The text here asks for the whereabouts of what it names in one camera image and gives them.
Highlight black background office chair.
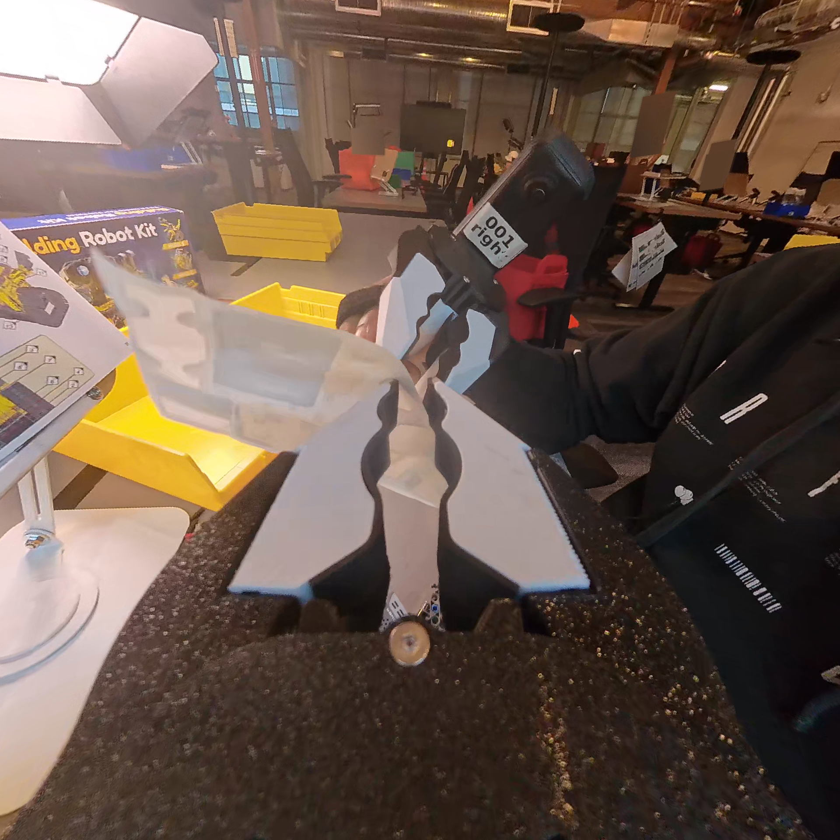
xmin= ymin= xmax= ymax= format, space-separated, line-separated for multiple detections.
xmin=554 ymin=161 xmax=629 ymax=350

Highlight red armchair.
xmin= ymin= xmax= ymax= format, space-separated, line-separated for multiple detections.
xmin=493 ymin=252 xmax=571 ymax=343

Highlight person's right forearm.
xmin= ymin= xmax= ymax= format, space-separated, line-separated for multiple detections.
xmin=459 ymin=289 xmax=742 ymax=457

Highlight yellow plastic storage bin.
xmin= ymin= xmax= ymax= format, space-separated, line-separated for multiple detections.
xmin=211 ymin=202 xmax=343 ymax=263
xmin=54 ymin=282 xmax=349 ymax=513

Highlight black wall screen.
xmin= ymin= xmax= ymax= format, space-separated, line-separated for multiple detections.
xmin=399 ymin=102 xmax=468 ymax=158

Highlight colourful folding panels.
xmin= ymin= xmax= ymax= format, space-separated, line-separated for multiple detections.
xmin=371 ymin=148 xmax=417 ymax=196

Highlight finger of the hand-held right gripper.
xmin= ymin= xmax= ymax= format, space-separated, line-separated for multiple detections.
xmin=445 ymin=308 xmax=497 ymax=395
xmin=375 ymin=252 xmax=457 ymax=365

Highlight wooden background desk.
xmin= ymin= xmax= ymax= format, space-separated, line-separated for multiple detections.
xmin=617 ymin=193 xmax=840 ymax=309

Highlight orange beanbag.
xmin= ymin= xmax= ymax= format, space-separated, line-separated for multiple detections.
xmin=338 ymin=147 xmax=383 ymax=193

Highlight grid pane window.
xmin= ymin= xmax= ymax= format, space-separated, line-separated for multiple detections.
xmin=213 ymin=51 xmax=301 ymax=132

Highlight blue printed cardboard box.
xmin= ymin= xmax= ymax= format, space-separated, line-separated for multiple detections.
xmin=0 ymin=206 xmax=206 ymax=329

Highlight white sticker sheet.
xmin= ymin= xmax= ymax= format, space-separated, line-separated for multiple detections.
xmin=92 ymin=248 xmax=448 ymax=632

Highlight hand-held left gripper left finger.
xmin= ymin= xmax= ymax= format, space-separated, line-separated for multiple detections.
xmin=227 ymin=381 xmax=401 ymax=632

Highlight white studio light panel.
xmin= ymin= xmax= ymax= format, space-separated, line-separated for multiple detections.
xmin=0 ymin=0 xmax=219 ymax=147

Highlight person's right hand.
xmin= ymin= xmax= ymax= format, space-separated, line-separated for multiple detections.
xmin=353 ymin=307 xmax=429 ymax=384

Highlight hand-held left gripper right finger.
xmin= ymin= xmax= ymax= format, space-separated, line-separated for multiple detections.
xmin=423 ymin=381 xmax=592 ymax=632

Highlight white book stand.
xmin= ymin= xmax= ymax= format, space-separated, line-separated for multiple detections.
xmin=0 ymin=367 xmax=193 ymax=818

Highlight person in black hoodie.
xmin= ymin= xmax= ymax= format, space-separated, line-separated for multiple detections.
xmin=640 ymin=243 xmax=840 ymax=840

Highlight white printed paper sign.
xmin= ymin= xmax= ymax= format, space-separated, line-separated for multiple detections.
xmin=610 ymin=222 xmax=678 ymax=294

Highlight robot model instruction booklet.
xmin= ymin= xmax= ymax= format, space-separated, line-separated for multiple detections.
xmin=0 ymin=220 xmax=134 ymax=463

